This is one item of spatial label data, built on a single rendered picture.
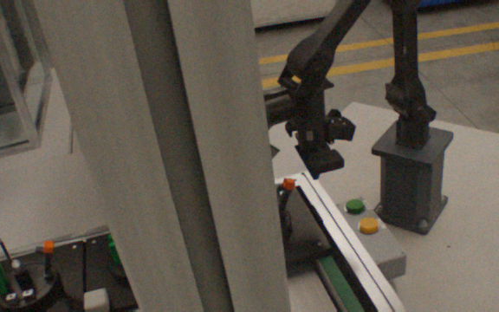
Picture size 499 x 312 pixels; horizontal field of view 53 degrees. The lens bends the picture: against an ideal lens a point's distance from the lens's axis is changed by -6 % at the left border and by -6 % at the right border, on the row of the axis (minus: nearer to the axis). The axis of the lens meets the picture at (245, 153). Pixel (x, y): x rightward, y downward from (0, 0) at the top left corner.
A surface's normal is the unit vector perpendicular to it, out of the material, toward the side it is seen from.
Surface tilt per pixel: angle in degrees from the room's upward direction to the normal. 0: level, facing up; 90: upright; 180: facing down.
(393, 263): 90
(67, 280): 0
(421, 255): 0
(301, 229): 0
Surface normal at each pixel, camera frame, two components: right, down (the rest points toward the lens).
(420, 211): 0.13, 0.51
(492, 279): -0.14, -0.84
